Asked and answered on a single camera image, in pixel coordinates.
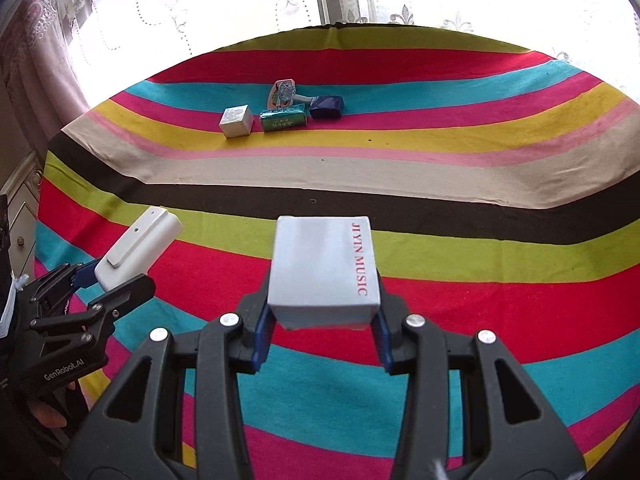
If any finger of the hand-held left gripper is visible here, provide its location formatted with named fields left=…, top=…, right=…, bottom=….
left=29, top=273, right=157, bottom=360
left=34, top=259, right=109, bottom=307

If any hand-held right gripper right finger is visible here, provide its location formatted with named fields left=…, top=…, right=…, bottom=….
left=371, top=279, right=587, bottom=480

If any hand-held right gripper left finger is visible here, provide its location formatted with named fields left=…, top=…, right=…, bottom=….
left=65, top=290, right=276, bottom=480

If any white plastic clip device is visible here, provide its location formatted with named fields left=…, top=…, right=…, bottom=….
left=94, top=206, right=184, bottom=292

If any white box with red print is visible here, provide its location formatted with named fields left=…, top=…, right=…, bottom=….
left=267, top=215, right=382, bottom=332

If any person's left hand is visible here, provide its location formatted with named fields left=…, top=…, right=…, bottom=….
left=26, top=399, right=69, bottom=429

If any white cabinet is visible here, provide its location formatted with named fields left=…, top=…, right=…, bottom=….
left=0, top=150, right=51, bottom=282

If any striped colourful blanket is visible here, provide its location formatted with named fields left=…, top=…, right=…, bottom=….
left=32, top=25, right=640, bottom=472

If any white cube box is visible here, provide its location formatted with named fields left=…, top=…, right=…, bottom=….
left=219, top=105, right=254, bottom=139

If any green packet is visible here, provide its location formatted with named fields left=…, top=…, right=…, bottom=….
left=259, top=103, right=312, bottom=134

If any brown patterned curtain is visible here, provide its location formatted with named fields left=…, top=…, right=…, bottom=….
left=0, top=0, right=132, bottom=161

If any dark blue packet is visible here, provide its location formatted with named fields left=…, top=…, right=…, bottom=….
left=309, top=95, right=346, bottom=121

